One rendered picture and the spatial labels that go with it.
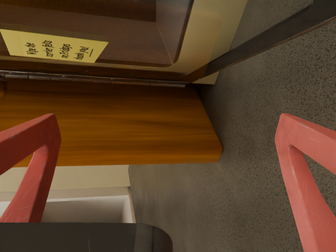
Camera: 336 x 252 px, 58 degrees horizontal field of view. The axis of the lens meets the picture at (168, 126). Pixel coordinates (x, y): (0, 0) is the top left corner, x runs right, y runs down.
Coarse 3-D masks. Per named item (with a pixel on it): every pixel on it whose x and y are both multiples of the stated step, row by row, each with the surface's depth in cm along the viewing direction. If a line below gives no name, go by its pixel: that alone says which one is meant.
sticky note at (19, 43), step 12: (12, 36) 23; (24, 36) 23; (36, 36) 23; (48, 36) 23; (60, 36) 23; (12, 48) 26; (24, 48) 26; (36, 48) 26; (48, 48) 26; (60, 48) 26; (72, 48) 26; (84, 48) 26; (96, 48) 26; (72, 60) 30; (84, 60) 30
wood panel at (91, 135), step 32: (32, 96) 43; (64, 96) 45; (96, 96) 47; (128, 96) 48; (160, 96) 50; (192, 96) 52; (0, 128) 38; (64, 128) 40; (96, 128) 41; (128, 128) 43; (160, 128) 44; (192, 128) 46; (64, 160) 39; (96, 160) 40; (128, 160) 41; (160, 160) 43; (192, 160) 44
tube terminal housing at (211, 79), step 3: (216, 72) 45; (210, 75) 46; (213, 75) 46; (216, 75) 46; (201, 78) 46; (204, 78) 46; (207, 78) 46; (210, 78) 46; (213, 78) 46; (195, 81) 46; (198, 81) 46; (201, 81) 46; (204, 81) 46; (207, 81) 46; (210, 81) 46; (213, 81) 46
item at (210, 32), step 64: (0, 0) 17; (64, 0) 17; (128, 0) 16; (192, 0) 16; (256, 0) 16; (320, 0) 16; (0, 64) 32; (64, 64) 32; (128, 64) 32; (192, 64) 31
